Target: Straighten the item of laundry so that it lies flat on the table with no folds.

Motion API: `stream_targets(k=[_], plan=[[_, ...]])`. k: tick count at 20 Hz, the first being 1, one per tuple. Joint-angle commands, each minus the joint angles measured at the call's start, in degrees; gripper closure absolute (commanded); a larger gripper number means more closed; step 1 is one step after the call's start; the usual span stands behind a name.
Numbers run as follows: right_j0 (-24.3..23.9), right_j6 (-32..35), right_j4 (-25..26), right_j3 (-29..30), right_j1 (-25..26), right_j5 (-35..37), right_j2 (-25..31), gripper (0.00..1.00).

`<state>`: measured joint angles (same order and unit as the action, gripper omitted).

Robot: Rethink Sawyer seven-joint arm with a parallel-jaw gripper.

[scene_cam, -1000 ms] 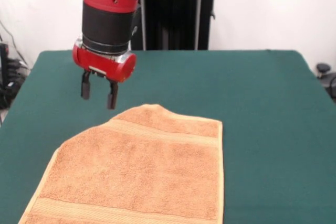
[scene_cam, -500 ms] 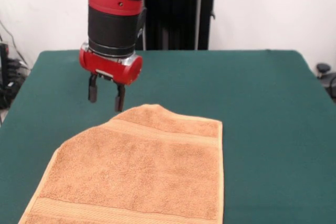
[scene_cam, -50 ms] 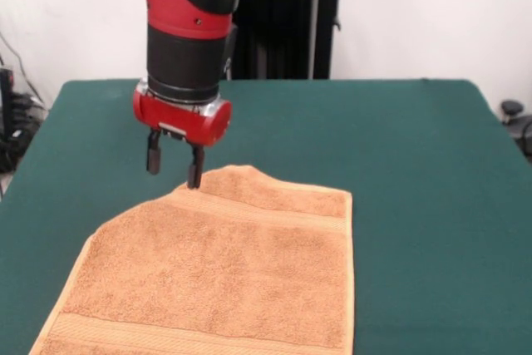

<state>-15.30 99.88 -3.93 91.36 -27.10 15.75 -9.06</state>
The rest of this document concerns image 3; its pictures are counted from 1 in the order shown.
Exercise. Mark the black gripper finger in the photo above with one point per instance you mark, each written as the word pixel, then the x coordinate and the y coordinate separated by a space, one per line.
pixel 195 168
pixel 153 153

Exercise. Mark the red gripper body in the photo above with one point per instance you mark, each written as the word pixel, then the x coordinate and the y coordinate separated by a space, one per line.
pixel 178 120

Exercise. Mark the orange terry towel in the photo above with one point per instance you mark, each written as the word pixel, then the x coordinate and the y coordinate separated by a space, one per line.
pixel 208 267

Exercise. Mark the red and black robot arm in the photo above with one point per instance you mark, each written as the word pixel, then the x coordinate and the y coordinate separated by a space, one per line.
pixel 187 18

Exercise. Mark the black electronics box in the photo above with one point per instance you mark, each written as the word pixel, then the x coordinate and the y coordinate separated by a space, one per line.
pixel 6 114

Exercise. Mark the dark green table cloth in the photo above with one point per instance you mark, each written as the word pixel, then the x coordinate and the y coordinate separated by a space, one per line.
pixel 415 164

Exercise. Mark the black office chair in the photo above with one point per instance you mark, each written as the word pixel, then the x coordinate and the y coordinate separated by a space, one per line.
pixel 517 122

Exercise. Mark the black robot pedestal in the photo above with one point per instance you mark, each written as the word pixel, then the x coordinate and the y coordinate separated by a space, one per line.
pixel 282 31

